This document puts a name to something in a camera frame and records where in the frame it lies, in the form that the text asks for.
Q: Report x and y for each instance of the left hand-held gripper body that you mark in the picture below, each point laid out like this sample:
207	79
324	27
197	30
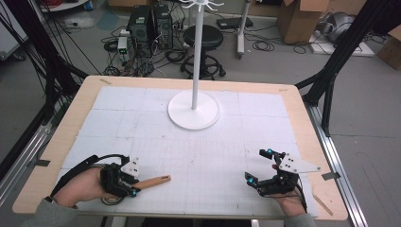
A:
118	179

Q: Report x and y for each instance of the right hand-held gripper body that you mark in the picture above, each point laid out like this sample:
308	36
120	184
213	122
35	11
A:
283	183

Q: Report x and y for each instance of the person's right hand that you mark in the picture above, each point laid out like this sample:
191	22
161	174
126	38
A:
293	203

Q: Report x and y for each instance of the person's left hand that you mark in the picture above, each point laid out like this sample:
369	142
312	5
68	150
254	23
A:
82	190

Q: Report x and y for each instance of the thin wooden strip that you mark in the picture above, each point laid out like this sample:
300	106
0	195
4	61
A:
322	204

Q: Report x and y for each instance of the black tape piece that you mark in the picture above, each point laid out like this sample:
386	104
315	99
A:
331	176
41	163

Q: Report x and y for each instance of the person's dark trousers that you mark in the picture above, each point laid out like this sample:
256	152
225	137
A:
189	223

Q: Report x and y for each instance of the white grid mat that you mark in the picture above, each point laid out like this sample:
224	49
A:
195	148

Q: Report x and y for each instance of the white hook stand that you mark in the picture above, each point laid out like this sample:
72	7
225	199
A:
193	110

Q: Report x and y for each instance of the black round stool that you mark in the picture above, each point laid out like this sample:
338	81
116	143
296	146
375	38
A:
208	38

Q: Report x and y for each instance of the white flat board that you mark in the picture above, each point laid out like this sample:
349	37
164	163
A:
343	48

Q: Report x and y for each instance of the small white box green light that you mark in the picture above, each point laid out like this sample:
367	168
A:
122	45

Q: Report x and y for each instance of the flat black device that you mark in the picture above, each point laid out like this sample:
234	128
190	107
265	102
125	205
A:
233	22

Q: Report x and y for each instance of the large open cardboard box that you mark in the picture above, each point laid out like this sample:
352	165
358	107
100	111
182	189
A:
299	22

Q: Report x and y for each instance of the grey round appliance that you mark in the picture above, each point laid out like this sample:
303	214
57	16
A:
339	25

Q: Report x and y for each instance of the large black computer tower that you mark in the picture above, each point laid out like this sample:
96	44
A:
138	30

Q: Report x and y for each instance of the slim black computer tower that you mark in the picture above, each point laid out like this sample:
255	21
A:
164	26

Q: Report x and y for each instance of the small cardboard box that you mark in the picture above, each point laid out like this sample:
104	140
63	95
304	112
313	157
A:
391	48

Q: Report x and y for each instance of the aluminium rail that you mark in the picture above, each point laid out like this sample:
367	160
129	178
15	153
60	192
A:
22	164
337	164

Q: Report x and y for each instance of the black frame strut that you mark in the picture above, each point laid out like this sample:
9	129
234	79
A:
47	56
334	66

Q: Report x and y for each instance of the white metal post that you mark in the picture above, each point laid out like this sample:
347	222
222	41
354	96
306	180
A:
242	31

